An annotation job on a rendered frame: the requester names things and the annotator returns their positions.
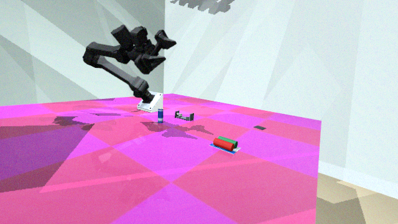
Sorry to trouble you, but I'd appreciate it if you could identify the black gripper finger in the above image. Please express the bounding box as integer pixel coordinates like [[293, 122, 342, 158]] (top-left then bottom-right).
[[159, 32, 177, 50], [141, 53, 166, 71]]

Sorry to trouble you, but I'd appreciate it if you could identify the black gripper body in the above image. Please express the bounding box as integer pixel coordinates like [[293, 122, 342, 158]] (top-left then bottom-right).
[[134, 30, 168, 75]]

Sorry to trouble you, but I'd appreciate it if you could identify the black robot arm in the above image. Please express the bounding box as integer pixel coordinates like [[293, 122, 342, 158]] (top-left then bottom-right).
[[83, 24, 155, 104]]

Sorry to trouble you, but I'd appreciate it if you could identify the blue and white battery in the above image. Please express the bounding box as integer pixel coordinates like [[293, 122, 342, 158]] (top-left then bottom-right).
[[158, 108, 164, 123]]

